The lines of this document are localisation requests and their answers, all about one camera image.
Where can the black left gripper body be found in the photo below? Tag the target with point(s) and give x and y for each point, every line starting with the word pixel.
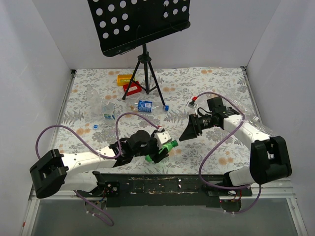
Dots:
pixel 154 149

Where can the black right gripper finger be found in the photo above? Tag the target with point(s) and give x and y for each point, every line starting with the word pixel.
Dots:
pixel 193 121
pixel 189 133

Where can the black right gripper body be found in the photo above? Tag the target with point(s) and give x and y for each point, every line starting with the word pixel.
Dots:
pixel 193 124

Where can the green plastic bottle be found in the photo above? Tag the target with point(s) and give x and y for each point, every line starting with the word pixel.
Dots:
pixel 169 146

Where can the clear bottle lemon label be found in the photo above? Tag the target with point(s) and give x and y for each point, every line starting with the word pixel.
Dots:
pixel 108 110

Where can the clear bottle white cap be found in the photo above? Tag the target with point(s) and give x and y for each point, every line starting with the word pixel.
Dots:
pixel 93 99

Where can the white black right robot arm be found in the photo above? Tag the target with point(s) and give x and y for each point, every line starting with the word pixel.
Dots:
pixel 269 158

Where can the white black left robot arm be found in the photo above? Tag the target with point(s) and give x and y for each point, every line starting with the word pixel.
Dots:
pixel 55 171

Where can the clear bottle blue label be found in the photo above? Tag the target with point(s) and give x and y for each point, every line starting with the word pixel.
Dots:
pixel 143 106

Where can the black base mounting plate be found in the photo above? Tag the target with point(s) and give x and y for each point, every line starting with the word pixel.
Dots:
pixel 159 190

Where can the floral patterned table mat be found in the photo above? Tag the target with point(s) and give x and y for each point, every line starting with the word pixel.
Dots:
pixel 213 151

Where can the red plastic box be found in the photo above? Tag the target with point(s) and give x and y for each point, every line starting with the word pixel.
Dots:
pixel 133 89

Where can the yellow plastic box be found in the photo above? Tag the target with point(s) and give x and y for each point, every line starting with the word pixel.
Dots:
pixel 123 79

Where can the black perforated music stand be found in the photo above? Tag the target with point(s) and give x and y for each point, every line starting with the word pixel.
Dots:
pixel 123 25

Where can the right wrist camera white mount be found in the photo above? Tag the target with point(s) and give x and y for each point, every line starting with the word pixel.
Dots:
pixel 192 104

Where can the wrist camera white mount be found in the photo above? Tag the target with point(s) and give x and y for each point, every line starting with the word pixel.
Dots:
pixel 192 104
pixel 162 136

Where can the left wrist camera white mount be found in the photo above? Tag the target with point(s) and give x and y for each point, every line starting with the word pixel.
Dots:
pixel 162 136

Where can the aluminium frame rail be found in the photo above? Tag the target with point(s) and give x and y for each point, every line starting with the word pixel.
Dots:
pixel 276 213

